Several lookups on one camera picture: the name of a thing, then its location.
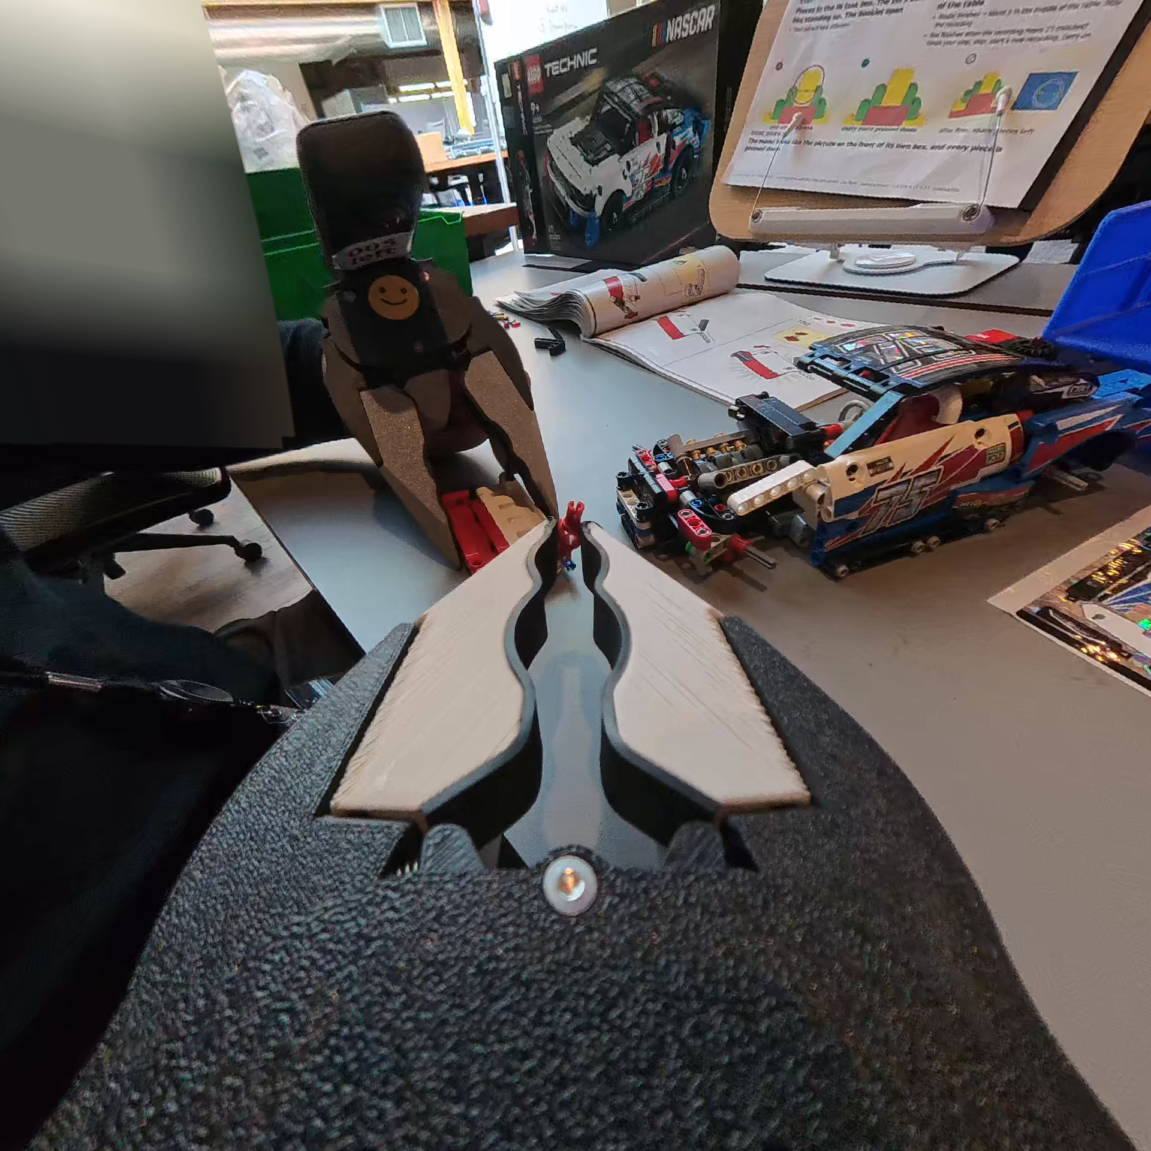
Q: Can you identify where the grey desk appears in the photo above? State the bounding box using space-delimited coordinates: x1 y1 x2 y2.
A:
229 242 1151 1143

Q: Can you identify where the black strap with metal clip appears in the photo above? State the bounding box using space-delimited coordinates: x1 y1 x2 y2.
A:
0 661 297 725

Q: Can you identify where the pile of brick pieces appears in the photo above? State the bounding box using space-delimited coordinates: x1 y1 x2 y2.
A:
489 306 571 355

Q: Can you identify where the blue plastic bin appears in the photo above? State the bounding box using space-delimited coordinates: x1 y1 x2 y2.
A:
1042 202 1151 380

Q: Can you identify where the clear plastic bag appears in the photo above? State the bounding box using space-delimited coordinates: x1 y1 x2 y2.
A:
224 68 311 173

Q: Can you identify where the black office chair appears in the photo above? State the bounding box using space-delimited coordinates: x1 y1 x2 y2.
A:
0 468 266 585

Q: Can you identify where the shiny sticker sheet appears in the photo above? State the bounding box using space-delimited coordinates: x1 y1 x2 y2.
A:
989 503 1151 698

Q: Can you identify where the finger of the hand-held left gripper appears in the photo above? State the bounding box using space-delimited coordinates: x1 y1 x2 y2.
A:
452 305 562 525
322 295 470 572

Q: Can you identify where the green plastic bin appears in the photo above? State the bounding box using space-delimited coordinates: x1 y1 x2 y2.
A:
260 209 472 322
246 166 307 244

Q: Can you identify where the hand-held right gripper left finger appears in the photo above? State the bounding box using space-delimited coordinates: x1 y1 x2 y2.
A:
329 520 560 847

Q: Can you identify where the wooden document stand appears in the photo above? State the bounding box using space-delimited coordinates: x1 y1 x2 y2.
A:
708 0 1151 298

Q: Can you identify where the black toy set box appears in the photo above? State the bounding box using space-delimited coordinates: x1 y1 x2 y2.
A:
494 0 720 269

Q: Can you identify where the printed instruction sheet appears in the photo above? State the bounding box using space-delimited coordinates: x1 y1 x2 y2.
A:
723 0 1143 210

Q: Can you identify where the open instruction booklet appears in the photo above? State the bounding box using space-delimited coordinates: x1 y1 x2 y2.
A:
494 244 886 413

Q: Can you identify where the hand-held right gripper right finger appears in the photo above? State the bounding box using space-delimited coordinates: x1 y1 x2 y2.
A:
581 522 812 849

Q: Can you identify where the toy brick race car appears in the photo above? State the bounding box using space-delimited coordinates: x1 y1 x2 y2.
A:
615 326 1151 579

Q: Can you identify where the red and white brick panel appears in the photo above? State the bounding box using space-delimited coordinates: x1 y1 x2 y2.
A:
438 474 548 577

